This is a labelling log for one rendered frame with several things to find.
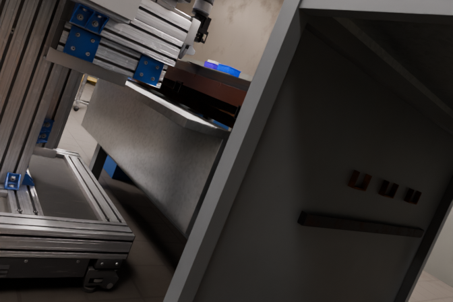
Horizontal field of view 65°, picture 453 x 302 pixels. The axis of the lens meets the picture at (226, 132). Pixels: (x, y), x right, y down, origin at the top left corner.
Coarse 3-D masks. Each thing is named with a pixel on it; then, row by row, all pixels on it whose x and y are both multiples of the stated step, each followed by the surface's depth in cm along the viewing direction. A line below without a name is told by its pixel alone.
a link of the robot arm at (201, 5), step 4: (196, 0) 146; (200, 0) 145; (196, 4) 146; (200, 4) 145; (204, 4) 145; (208, 4) 145; (196, 8) 146; (200, 8) 145; (204, 8) 145; (208, 8) 146; (204, 12) 146; (208, 12) 147
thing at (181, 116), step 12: (132, 84) 163; (132, 96) 137; (144, 96) 130; (156, 96) 146; (156, 108) 121; (168, 108) 116; (180, 108) 135; (180, 120) 109; (192, 120) 107; (204, 120) 124; (204, 132) 112; (216, 132) 114; (228, 132) 117
